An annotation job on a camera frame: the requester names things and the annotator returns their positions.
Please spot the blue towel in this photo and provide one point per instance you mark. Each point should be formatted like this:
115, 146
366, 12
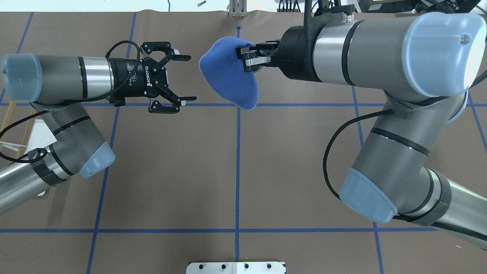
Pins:
225, 73

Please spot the aluminium frame post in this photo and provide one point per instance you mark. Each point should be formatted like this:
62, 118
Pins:
237, 8

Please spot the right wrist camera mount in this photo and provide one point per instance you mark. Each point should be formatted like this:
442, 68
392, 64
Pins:
319, 13

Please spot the white camera mast pedestal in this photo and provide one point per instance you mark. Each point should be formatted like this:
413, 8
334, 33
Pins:
253, 267

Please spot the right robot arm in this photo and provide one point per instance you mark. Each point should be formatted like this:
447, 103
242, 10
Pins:
425, 66

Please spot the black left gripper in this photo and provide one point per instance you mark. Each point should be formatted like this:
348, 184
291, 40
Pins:
127, 77

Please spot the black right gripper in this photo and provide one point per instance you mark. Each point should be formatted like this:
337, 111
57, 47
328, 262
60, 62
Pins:
292, 53

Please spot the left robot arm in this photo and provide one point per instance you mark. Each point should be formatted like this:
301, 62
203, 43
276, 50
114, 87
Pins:
56, 87

